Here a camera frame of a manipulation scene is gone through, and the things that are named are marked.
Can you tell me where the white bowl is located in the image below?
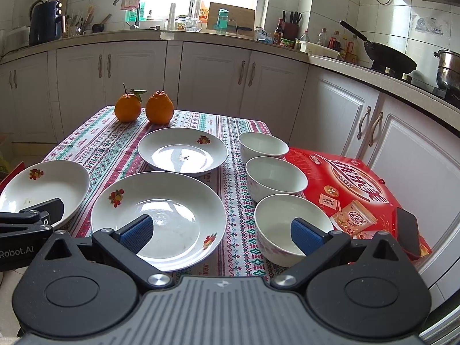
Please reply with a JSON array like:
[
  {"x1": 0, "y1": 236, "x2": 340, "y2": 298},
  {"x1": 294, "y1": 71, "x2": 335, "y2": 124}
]
[
  {"x1": 254, "y1": 194, "x2": 334, "y2": 267},
  {"x1": 245, "y1": 157, "x2": 308, "y2": 202},
  {"x1": 239, "y1": 132, "x2": 289, "y2": 164}
]

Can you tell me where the large white fruit-print plate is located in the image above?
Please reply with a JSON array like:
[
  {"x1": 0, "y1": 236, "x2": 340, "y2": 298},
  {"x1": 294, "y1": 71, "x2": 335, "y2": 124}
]
[{"x1": 91, "y1": 171, "x2": 227, "y2": 272}]

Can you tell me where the kitchen faucet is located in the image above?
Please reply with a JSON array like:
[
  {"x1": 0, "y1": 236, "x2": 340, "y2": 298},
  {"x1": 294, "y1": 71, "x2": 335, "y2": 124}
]
[{"x1": 113, "y1": 0, "x2": 140, "y2": 30}]

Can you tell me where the red snack gift box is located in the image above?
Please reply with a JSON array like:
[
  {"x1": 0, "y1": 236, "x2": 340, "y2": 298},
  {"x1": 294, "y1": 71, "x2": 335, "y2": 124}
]
[{"x1": 285, "y1": 148, "x2": 432, "y2": 258}]

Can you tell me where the patterned tablecloth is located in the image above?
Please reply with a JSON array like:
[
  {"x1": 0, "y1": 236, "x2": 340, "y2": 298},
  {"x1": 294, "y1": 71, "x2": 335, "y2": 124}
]
[{"x1": 45, "y1": 106, "x2": 284, "y2": 280}]

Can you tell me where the black smartphone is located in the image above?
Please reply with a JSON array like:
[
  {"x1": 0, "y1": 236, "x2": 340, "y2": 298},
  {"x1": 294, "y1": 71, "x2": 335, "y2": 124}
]
[{"x1": 395, "y1": 208, "x2": 420, "y2": 261}]

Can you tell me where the orange with leaf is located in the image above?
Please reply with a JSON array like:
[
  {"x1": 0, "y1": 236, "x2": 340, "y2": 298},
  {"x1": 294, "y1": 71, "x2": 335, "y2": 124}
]
[{"x1": 114, "y1": 87, "x2": 147, "y2": 123}]

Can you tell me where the bumpy orange without leaf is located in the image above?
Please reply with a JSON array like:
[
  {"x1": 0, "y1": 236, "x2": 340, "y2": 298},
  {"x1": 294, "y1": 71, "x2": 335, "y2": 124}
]
[{"x1": 145, "y1": 90, "x2": 175, "y2": 125}]

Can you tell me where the black air fryer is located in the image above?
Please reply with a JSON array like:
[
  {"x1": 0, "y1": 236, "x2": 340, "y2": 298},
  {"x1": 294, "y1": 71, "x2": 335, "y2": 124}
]
[{"x1": 29, "y1": 0, "x2": 66, "y2": 46}]

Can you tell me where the white rectangular container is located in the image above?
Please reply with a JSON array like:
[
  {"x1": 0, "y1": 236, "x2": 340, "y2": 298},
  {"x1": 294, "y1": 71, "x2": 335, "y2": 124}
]
[{"x1": 300, "y1": 41, "x2": 340, "y2": 59}]

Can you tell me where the black wok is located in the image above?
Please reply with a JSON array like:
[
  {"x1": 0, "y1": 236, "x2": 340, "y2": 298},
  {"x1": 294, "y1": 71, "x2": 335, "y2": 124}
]
[{"x1": 339, "y1": 20, "x2": 417, "y2": 74}]

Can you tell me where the dark soy sauce bottle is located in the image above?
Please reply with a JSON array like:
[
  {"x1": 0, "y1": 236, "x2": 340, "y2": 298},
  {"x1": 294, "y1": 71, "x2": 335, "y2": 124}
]
[{"x1": 273, "y1": 18, "x2": 284, "y2": 45}]

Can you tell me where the steel stock pot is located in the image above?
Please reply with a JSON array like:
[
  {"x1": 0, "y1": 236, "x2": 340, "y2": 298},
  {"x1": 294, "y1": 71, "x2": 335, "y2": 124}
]
[{"x1": 433, "y1": 49, "x2": 460, "y2": 94}]

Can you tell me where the knife block with knives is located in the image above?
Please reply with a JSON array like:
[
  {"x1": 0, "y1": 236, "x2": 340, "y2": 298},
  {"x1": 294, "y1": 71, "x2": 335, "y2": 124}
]
[{"x1": 283, "y1": 11, "x2": 302, "y2": 41}]

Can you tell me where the wooden cutting board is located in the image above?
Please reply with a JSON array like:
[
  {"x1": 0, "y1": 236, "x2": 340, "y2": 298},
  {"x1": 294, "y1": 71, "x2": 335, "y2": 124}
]
[{"x1": 207, "y1": 2, "x2": 256, "y2": 37}]

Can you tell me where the teal bottle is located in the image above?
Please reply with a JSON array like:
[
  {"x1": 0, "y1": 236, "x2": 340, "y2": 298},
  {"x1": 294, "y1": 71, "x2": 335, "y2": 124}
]
[{"x1": 216, "y1": 9, "x2": 229, "y2": 33}]

